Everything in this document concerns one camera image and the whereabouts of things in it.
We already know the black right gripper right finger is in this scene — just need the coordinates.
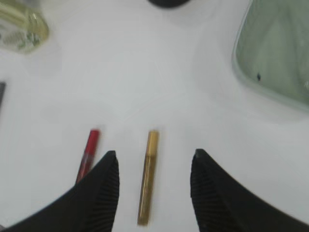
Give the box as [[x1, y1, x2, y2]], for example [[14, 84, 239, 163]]
[[190, 149, 309, 232]]

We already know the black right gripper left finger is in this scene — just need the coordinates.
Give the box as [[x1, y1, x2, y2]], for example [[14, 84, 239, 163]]
[[5, 150, 120, 232]]

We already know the red glitter pen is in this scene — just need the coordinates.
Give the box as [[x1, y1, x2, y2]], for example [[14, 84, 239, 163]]
[[75, 129, 100, 184]]

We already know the gold glitter pen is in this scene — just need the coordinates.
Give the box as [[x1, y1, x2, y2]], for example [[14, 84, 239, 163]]
[[137, 130, 159, 226]]

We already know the silver glitter pen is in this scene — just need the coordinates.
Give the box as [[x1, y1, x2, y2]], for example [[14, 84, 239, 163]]
[[0, 81, 7, 108]]

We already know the yellow tea bottle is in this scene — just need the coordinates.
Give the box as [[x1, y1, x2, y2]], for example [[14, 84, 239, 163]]
[[0, 0, 49, 54]]

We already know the pale green woven basket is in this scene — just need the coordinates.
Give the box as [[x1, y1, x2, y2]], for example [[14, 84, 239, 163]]
[[232, 0, 309, 111]]

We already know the black mesh pen holder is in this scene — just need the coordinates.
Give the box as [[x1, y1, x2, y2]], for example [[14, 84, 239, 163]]
[[148, 0, 189, 9]]

